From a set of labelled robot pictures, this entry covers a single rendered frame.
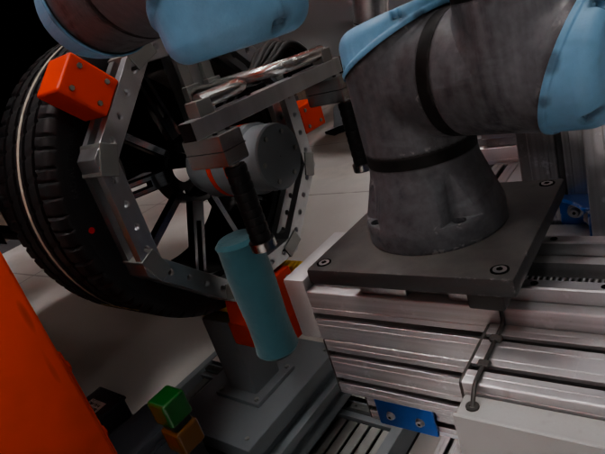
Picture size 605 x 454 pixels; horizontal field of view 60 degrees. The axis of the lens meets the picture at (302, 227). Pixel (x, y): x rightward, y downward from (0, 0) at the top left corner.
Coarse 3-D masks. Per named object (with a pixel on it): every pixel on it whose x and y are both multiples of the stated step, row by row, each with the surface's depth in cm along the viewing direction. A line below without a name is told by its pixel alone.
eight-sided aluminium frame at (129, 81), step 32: (128, 64) 90; (128, 96) 90; (96, 128) 90; (96, 160) 85; (96, 192) 90; (128, 192) 90; (288, 192) 128; (128, 224) 90; (288, 224) 123; (128, 256) 94; (160, 256) 95; (288, 256) 122; (192, 288) 100; (224, 288) 107
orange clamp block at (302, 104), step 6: (300, 102) 131; (306, 102) 127; (300, 108) 125; (306, 108) 127; (312, 108) 129; (318, 108) 130; (306, 114) 127; (312, 114) 129; (318, 114) 130; (306, 120) 127; (312, 120) 129; (318, 120) 130; (324, 120) 132; (306, 126) 127; (312, 126) 129; (318, 126) 130; (306, 132) 127
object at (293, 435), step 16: (336, 384) 140; (320, 400) 139; (336, 400) 140; (304, 416) 135; (320, 416) 134; (288, 432) 132; (304, 432) 130; (320, 432) 134; (208, 448) 135; (272, 448) 128; (288, 448) 125; (304, 448) 130
